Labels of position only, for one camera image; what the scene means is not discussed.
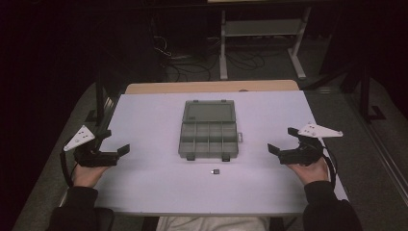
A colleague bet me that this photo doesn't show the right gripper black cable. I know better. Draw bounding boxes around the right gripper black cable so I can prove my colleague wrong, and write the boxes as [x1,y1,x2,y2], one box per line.
[319,138,339,191]

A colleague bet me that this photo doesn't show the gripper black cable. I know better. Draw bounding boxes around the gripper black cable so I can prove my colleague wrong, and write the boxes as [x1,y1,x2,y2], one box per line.
[59,141,78,189]
[319,138,339,191]

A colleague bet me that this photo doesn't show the person's right hand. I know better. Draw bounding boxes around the person's right hand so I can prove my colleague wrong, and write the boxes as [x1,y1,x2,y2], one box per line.
[286,157,331,186]

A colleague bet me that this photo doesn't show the clear grey compartment box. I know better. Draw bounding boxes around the clear grey compartment box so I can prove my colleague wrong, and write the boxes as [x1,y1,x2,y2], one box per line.
[177,99,244,163]

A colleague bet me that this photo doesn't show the person's left hand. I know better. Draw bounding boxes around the person's left hand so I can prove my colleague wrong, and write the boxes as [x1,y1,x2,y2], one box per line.
[72,162,112,189]

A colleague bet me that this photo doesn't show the black metal stand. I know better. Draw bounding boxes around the black metal stand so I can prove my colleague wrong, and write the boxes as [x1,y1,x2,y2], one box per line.
[309,61,388,123]
[86,71,129,136]

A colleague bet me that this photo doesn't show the person's lap light trousers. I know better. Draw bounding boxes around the person's lap light trousers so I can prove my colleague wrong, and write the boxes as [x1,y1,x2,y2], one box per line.
[155,216,271,231]

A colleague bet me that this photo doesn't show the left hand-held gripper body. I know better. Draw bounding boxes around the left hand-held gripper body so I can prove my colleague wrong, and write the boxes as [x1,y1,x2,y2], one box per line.
[63,124,120,168]

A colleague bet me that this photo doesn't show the white metal shelf stand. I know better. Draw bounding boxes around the white metal shelf stand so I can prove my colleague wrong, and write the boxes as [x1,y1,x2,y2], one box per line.
[218,6,313,81]

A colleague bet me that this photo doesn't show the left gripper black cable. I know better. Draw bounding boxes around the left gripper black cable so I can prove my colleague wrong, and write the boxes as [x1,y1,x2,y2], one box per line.
[59,141,78,189]

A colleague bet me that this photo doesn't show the tangle of floor cables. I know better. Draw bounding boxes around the tangle of floor cables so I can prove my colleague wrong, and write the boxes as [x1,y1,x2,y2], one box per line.
[153,35,268,83]

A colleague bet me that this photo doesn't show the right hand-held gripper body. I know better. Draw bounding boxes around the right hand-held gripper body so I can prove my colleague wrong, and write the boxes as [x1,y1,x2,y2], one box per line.
[277,122,344,167]

